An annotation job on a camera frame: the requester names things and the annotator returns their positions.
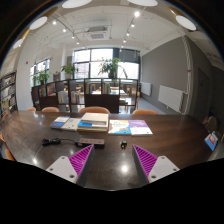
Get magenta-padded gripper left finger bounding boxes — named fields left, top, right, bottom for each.
left=45, top=144, right=95, bottom=185

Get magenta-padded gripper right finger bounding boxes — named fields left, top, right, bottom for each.
left=131, top=144, right=181, bottom=184

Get purple and white book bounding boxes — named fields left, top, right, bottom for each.
left=128, top=119, right=154, bottom=136

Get blue and white thick book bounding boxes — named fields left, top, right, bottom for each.
left=77, top=120, right=109, bottom=130

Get blue printed book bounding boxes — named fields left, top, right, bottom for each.
left=204, top=131, right=219, bottom=152

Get cream hardcover book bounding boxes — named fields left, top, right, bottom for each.
left=80, top=112, right=110, bottom=125

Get cyan and yellow programming book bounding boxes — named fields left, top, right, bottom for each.
left=107, top=119, right=132, bottom=136

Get dark wooden shelf unit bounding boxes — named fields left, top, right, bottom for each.
left=30, top=77, right=139, bottom=114

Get dark grey door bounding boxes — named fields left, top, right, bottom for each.
left=193, top=68, right=212, bottom=123

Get small green potted plant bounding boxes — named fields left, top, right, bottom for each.
left=34, top=69, right=51, bottom=86

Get medium green potted plant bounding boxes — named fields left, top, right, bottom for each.
left=60, top=63, right=79, bottom=80

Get side window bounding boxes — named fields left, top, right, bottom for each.
left=29, top=58, right=51, bottom=88

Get large green potted plant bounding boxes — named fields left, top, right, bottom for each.
left=98, top=57, right=124, bottom=79

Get large main window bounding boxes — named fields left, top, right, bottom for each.
left=72, top=48, right=141, bottom=81

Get ceiling air conditioner unit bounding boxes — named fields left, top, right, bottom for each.
left=85, top=26, right=110, bottom=42

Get round white ceiling lamps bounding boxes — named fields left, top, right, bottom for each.
left=12, top=0, right=198, bottom=50

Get ceiling track spotlights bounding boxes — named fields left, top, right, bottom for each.
left=52, top=11, right=140, bottom=49

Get black power strip cable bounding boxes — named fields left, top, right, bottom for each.
left=41, top=137, right=78, bottom=147

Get large white wall radiator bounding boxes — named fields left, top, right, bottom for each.
left=157, top=85, right=186, bottom=114

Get small white wall radiator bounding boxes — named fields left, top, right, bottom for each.
left=140, top=81, right=153, bottom=97

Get wall bookshelf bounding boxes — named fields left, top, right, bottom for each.
left=0, top=70, right=18, bottom=118

